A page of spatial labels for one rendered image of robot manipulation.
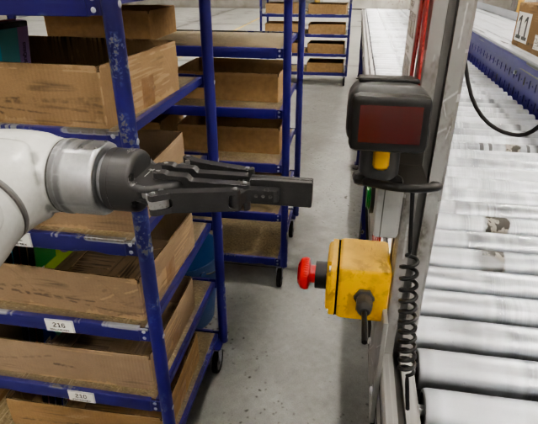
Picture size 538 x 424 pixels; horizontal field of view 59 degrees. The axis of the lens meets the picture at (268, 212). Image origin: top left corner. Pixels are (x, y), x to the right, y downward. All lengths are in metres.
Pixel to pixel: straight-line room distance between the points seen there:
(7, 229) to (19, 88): 0.38
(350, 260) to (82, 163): 0.32
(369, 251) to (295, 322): 1.26
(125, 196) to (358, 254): 0.27
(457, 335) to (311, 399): 0.93
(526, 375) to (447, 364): 0.09
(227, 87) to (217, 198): 1.30
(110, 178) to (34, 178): 0.09
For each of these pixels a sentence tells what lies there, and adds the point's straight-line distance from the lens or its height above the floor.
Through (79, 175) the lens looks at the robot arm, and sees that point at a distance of 0.56.
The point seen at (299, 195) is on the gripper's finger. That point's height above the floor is 0.95.
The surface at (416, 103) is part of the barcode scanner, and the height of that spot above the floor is 1.08.
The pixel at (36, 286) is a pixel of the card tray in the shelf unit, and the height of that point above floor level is 0.59.
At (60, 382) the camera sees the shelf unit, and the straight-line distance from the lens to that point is 1.23.
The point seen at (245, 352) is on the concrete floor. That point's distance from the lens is 1.70.
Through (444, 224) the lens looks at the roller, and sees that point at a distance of 0.96.
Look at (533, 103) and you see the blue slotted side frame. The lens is 1.92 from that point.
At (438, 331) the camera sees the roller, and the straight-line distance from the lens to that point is 0.68.
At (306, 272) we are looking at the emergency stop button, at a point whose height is 0.85.
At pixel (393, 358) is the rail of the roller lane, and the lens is 0.64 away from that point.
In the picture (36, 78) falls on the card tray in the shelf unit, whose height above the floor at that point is 1.02.
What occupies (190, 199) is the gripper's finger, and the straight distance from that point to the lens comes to 0.51.
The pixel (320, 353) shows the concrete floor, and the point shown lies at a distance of 1.70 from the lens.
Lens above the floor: 1.17
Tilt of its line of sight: 27 degrees down
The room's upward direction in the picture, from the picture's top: straight up
